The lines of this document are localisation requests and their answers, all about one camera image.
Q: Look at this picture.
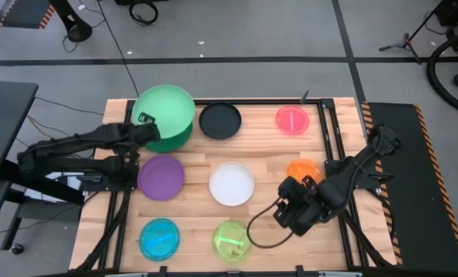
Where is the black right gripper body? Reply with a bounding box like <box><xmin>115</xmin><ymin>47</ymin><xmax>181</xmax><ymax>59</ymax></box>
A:
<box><xmin>277</xmin><ymin>177</ymin><xmax>328</xmax><ymax>236</ymax></box>

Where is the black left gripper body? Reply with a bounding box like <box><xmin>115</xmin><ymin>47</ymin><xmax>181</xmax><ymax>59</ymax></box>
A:
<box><xmin>130</xmin><ymin>122</ymin><xmax>161</xmax><ymax>147</ymax></box>

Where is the orange translucent plastic plate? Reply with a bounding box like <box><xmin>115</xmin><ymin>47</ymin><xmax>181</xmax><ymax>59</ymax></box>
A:
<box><xmin>285</xmin><ymin>159</ymin><xmax>323</xmax><ymax>185</ymax></box>

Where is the purple plastic plate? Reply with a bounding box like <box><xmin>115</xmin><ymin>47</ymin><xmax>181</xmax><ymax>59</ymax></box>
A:
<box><xmin>137</xmin><ymin>155</ymin><xmax>186</xmax><ymax>202</ymax></box>

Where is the yellow-green translucent plastic plate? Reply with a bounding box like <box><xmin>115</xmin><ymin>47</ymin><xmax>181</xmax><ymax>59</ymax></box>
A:
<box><xmin>212</xmin><ymin>220</ymin><xmax>252</xmax><ymax>262</ymax></box>

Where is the white plastic plate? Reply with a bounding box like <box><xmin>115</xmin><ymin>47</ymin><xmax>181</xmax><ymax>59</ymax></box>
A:
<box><xmin>209</xmin><ymin>162</ymin><xmax>256</xmax><ymax>207</ymax></box>

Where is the pink translucent plastic plate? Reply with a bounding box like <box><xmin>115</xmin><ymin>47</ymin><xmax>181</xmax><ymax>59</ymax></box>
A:
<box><xmin>276</xmin><ymin>105</ymin><xmax>310</xmax><ymax>135</ymax></box>

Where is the black plastic plate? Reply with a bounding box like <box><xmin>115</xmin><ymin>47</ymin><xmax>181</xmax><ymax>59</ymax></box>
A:
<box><xmin>199</xmin><ymin>102</ymin><xmax>242</xmax><ymax>140</ymax></box>

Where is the large black hazard-striped mat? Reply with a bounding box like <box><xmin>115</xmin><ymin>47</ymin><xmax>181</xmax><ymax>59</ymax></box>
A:
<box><xmin>361</xmin><ymin>102</ymin><xmax>458</xmax><ymax>274</ymax></box>

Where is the blue translucent plastic plate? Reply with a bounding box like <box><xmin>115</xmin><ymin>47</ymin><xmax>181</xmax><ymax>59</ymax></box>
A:
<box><xmin>139</xmin><ymin>218</ymin><xmax>181</xmax><ymax>262</ymax></box>

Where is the black stand base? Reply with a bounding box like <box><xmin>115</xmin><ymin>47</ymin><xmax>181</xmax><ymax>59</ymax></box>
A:
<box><xmin>49</xmin><ymin>0</ymin><xmax>94</xmax><ymax>43</ymax></box>

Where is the black desk top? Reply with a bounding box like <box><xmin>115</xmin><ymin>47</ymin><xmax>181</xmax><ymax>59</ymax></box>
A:
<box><xmin>0</xmin><ymin>79</ymin><xmax>39</xmax><ymax>184</ymax></box>

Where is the small black hazard-striped mat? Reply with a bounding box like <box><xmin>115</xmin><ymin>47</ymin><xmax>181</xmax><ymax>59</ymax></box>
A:
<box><xmin>0</xmin><ymin>0</ymin><xmax>56</xmax><ymax>30</ymax></box>

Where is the black tripod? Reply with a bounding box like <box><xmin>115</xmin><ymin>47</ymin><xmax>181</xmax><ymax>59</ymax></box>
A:
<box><xmin>378</xmin><ymin>0</ymin><xmax>445</xmax><ymax>65</ymax></box>

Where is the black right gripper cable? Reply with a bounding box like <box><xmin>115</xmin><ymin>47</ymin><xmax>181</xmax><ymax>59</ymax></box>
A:
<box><xmin>246</xmin><ymin>198</ymin><xmax>296</xmax><ymax>249</ymax></box>

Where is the black aluminium table frame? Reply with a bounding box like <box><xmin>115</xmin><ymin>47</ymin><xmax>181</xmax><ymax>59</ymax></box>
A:
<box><xmin>76</xmin><ymin>98</ymin><xmax>391</xmax><ymax>272</ymax></box>

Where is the long thin black cable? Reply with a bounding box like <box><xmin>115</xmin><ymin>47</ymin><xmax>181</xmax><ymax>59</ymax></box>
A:
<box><xmin>96</xmin><ymin>0</ymin><xmax>141</xmax><ymax>98</ymax></box>

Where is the thin black desk cable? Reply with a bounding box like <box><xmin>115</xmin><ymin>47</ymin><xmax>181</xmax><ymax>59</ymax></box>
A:
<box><xmin>34</xmin><ymin>95</ymin><xmax>105</xmax><ymax>117</ymax></box>

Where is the coiled black cable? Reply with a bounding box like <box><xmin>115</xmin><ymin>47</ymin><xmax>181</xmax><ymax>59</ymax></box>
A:
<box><xmin>128</xmin><ymin>1</ymin><xmax>159</xmax><ymax>26</ymax></box>

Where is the thick black hose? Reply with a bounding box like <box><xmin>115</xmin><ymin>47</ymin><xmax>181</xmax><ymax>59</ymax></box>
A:
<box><xmin>426</xmin><ymin>29</ymin><xmax>458</xmax><ymax>118</ymax></box>

